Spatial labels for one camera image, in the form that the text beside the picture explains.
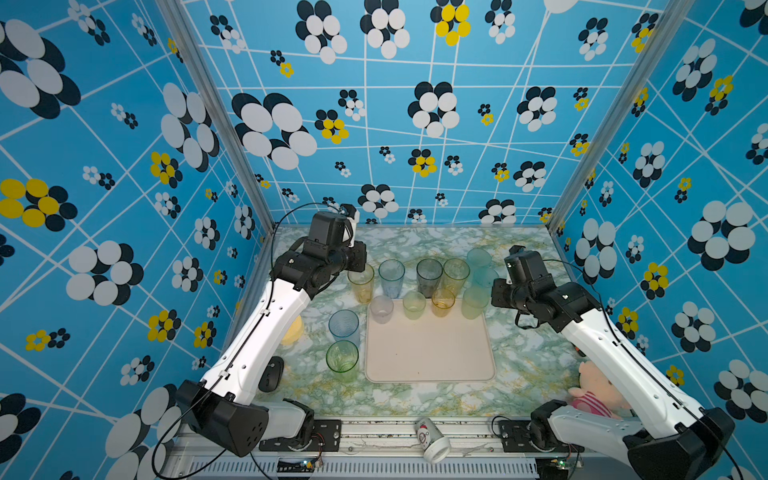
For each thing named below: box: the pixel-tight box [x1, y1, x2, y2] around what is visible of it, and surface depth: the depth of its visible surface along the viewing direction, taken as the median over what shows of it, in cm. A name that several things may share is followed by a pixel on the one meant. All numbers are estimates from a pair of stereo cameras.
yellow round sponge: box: [282, 315, 305, 345], surface depth 91 cm
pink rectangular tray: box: [365, 298, 496, 383], surface depth 90 cm
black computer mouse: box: [258, 356, 285, 393], surface depth 83 cm
